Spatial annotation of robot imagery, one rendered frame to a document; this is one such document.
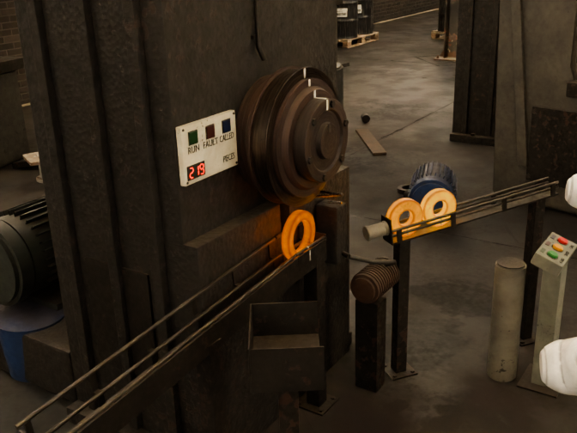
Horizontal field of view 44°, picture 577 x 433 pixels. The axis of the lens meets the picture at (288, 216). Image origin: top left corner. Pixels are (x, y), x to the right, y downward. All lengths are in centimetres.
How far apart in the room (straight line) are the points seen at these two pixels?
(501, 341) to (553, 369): 90
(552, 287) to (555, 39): 224
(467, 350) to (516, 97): 215
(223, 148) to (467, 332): 169
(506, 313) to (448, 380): 39
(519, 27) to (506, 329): 243
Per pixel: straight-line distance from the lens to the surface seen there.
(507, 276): 294
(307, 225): 260
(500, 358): 312
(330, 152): 240
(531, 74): 495
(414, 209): 286
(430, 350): 334
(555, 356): 220
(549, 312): 301
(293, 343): 219
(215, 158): 226
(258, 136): 227
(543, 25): 488
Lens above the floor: 173
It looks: 21 degrees down
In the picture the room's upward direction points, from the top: 2 degrees counter-clockwise
